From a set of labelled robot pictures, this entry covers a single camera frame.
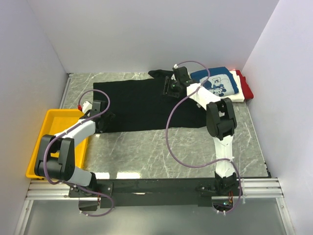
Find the folded red t-shirt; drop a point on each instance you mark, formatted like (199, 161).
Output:
(247, 92)

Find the folded blue printed t-shirt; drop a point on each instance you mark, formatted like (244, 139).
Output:
(220, 82)

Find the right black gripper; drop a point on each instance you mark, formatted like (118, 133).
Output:
(166, 86)

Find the aluminium rail frame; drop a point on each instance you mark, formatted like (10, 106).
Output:
(252, 188)

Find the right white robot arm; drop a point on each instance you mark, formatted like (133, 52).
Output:
(220, 123)

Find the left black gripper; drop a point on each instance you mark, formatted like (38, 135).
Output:
(109, 117)

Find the black t-shirt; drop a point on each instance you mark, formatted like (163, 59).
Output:
(138, 105)

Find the black base beam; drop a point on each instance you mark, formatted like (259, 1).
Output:
(157, 192)

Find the folded white t-shirt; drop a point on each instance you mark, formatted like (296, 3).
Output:
(239, 97)

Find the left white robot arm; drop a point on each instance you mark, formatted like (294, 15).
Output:
(56, 154)

